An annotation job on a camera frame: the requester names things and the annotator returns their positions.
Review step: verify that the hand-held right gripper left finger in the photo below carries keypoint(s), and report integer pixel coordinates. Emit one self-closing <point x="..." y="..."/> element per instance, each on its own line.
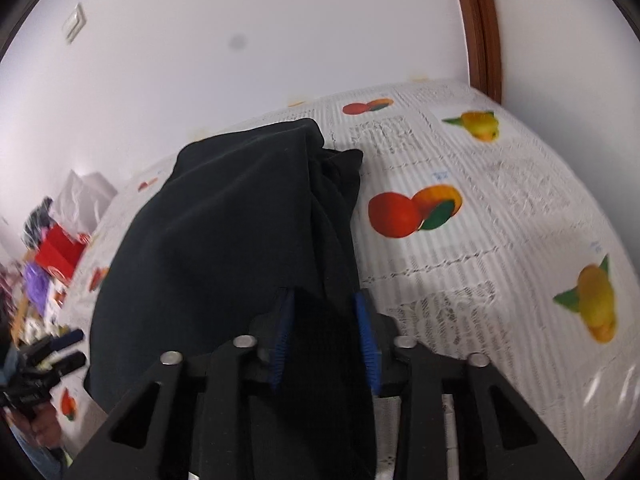
<point x="281" y="340"/>

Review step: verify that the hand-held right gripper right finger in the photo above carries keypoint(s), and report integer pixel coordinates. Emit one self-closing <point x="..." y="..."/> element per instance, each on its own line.
<point x="367" y="340"/>

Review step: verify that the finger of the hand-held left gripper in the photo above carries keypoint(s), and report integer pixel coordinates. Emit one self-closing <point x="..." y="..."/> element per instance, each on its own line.
<point x="62" y="339"/>
<point x="67" y="361"/>

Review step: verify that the black garment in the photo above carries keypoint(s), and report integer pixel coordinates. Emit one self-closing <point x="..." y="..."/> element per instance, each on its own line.
<point x="225" y="220"/>

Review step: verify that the person's left forearm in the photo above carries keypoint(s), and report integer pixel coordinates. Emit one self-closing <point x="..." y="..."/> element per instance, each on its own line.
<point x="42" y="462"/>

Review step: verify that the person's left hand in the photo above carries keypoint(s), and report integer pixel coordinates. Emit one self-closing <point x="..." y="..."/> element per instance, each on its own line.
<point x="45" y="427"/>

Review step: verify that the purple plastic container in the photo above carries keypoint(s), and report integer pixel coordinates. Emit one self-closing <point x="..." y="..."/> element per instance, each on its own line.
<point x="36" y="287"/>

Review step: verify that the red box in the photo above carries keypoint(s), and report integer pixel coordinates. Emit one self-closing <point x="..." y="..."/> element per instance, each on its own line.
<point x="57" y="252"/>

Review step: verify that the dark striped cloth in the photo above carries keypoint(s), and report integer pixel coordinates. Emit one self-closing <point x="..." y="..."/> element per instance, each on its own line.
<point x="37" y="222"/>

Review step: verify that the white plastic bag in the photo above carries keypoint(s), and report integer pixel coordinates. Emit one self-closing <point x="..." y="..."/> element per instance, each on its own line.
<point x="82" y="197"/>

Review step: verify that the white fruit print tablecloth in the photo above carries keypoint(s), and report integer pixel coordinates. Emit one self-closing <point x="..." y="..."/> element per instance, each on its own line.
<point x="475" y="240"/>

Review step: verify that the white wall light switch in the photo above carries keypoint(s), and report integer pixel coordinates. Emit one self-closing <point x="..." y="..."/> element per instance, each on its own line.
<point x="74" y="23"/>

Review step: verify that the brown wooden door frame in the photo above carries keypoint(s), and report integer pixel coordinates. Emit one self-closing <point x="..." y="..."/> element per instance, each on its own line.
<point x="482" y="25"/>

